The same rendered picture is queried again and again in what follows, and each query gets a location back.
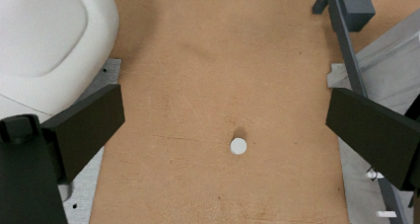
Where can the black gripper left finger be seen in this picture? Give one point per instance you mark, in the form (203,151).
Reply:
(29,192)

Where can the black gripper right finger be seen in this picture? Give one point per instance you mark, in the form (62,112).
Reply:
(387,140)

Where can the grey cylinder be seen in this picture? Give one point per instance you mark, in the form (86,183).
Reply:
(238,146)

